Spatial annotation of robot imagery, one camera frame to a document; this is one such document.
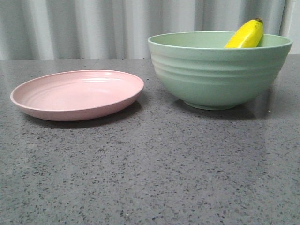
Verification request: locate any yellow toy banana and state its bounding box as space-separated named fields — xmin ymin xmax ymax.
xmin=225 ymin=18 xmax=263 ymax=48

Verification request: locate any green ribbed bowl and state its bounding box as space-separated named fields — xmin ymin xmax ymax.
xmin=148 ymin=31 xmax=293 ymax=110

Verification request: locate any pink plate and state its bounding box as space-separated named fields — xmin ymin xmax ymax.
xmin=10 ymin=70 xmax=144 ymax=121

